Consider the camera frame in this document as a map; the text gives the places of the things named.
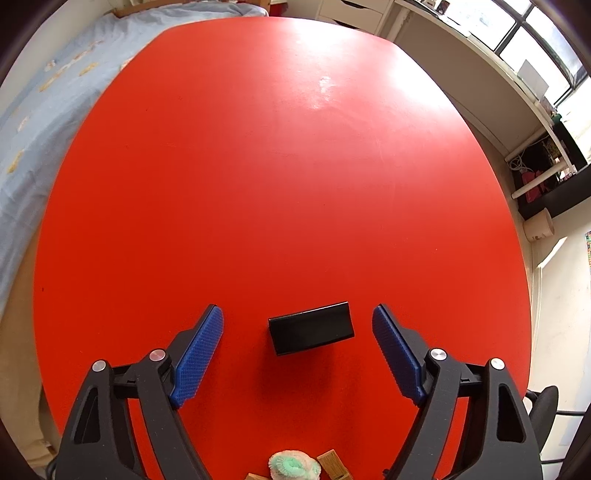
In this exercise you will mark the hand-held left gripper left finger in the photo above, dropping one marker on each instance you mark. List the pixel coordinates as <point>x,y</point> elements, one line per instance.
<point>198,355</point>

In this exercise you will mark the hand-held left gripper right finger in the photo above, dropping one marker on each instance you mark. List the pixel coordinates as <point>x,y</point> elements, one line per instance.
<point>397,355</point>

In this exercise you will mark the black plastic holder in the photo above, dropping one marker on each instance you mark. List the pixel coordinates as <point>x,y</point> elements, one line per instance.
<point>311,330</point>

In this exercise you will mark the wooden clothespin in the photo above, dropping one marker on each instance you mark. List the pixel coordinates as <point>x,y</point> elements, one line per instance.
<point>256,477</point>
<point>334,466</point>

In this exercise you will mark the green white fluffy ball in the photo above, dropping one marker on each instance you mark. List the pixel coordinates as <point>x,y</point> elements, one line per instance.
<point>293,467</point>

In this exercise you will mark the black office chair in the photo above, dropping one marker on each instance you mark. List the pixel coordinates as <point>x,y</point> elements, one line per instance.
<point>544,415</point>

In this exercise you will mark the beige cylinder bin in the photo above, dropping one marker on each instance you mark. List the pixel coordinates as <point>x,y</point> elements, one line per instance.
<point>539,225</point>

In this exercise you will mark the white desk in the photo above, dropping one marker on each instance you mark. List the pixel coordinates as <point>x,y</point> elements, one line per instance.
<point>480,60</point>

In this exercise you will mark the white board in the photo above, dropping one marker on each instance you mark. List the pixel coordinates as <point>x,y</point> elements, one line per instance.
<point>533,76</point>

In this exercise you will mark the white drawer unit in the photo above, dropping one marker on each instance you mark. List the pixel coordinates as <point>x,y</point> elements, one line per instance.
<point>351,11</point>

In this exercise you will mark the black framed window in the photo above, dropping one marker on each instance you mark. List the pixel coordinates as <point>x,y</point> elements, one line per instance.
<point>540,27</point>

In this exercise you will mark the colourful wall poster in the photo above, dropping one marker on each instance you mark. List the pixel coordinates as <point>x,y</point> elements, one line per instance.
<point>588,249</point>

